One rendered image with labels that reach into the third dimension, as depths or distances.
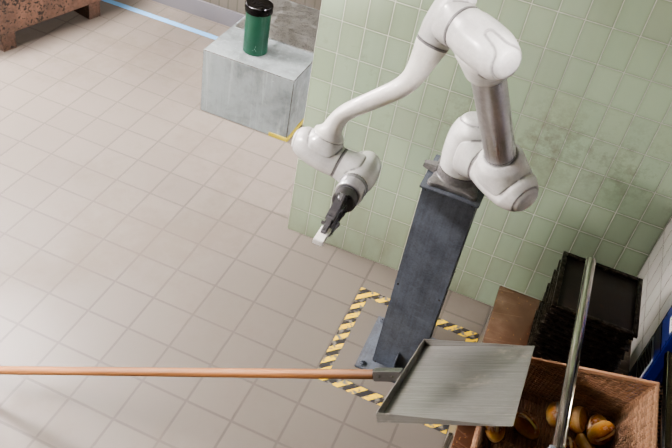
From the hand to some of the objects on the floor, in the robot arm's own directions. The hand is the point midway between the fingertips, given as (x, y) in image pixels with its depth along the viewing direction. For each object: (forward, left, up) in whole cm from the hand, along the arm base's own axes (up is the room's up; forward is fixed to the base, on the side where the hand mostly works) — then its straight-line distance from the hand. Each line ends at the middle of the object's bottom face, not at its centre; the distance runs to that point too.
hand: (322, 235), depth 218 cm
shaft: (+16, -50, -78) cm, 94 cm away
